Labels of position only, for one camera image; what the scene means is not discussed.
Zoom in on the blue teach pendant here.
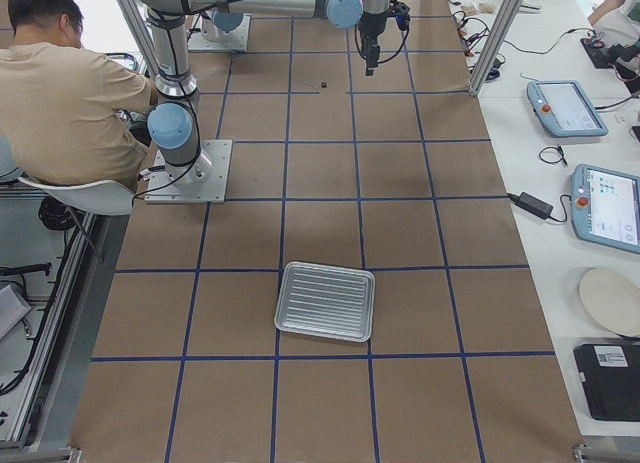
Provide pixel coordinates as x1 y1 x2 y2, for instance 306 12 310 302
526 80 609 138
571 164 639 254

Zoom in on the aluminium frame post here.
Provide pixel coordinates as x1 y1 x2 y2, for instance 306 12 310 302
468 0 523 96

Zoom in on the black box with label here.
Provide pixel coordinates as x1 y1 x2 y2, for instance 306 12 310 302
573 344 639 422

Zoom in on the white chair seat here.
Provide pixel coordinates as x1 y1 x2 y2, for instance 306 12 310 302
18 177 134 216

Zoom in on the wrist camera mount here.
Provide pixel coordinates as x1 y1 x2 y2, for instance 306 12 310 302
389 1 410 32

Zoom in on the seated person beige shirt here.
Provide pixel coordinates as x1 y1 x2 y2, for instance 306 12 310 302
1 0 158 189

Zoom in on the black power adapter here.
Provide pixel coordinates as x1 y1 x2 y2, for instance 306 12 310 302
507 192 553 220

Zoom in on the lower blue teach pendant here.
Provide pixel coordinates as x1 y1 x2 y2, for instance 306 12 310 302
571 164 639 254

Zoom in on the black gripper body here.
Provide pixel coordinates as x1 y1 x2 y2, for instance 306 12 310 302
357 13 388 58

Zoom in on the beige round plate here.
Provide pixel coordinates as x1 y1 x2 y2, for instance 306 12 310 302
579 268 639 338

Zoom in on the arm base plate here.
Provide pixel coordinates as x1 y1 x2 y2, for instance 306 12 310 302
143 140 233 204
187 11 251 53

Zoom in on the silver ridged metal tray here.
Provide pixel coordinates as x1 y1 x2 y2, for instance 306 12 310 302
274 261 375 343

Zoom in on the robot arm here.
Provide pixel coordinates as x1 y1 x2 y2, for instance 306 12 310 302
117 0 333 200
186 0 399 76

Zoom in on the upper blue teach pendant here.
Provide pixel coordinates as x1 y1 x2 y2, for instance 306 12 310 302
526 80 609 138

